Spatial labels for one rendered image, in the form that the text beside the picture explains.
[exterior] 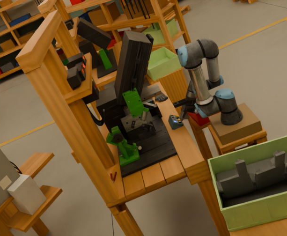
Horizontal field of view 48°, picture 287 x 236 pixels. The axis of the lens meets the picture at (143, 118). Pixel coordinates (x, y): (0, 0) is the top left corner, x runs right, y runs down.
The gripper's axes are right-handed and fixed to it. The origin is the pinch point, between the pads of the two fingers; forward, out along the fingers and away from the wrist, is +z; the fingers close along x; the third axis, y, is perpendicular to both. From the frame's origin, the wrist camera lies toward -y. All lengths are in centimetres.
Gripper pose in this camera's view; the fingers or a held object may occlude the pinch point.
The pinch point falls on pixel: (180, 120)
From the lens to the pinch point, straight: 249.2
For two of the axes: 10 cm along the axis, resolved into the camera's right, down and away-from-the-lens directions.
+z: -2.2, 8.9, 4.0
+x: -1.5, -4.3, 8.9
